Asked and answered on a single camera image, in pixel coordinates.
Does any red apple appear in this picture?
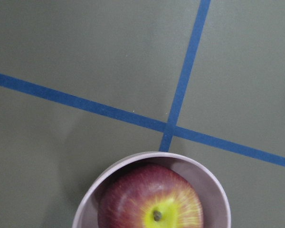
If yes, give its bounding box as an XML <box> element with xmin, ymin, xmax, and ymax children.
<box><xmin>97</xmin><ymin>163</ymin><xmax>204</xmax><ymax>228</ymax></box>

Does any pink bowl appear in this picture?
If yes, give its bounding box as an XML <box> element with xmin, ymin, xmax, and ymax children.
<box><xmin>72</xmin><ymin>152</ymin><xmax>231</xmax><ymax>228</ymax></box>

